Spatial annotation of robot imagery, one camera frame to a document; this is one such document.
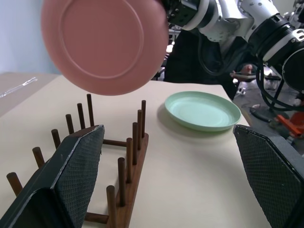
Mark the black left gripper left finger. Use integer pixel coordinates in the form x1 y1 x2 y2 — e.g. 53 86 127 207
0 124 105 228

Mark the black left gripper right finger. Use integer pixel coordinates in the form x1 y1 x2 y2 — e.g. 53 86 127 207
233 123 304 228

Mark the pink plate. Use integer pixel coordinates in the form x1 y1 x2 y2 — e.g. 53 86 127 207
40 0 170 96

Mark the wooden dish rack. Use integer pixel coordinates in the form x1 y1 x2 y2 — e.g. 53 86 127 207
6 94 150 228

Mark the person in black clothing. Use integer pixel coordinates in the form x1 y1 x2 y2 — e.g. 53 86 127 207
163 30 260 101

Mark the orange metal stand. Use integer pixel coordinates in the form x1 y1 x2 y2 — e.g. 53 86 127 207
276 111 304 141

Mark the green plate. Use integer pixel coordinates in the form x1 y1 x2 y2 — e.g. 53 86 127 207
164 92 242 133

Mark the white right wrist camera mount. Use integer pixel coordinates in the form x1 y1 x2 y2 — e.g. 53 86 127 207
182 0 211 30

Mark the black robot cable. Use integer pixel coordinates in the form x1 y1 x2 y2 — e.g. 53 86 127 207
255 60 304 113

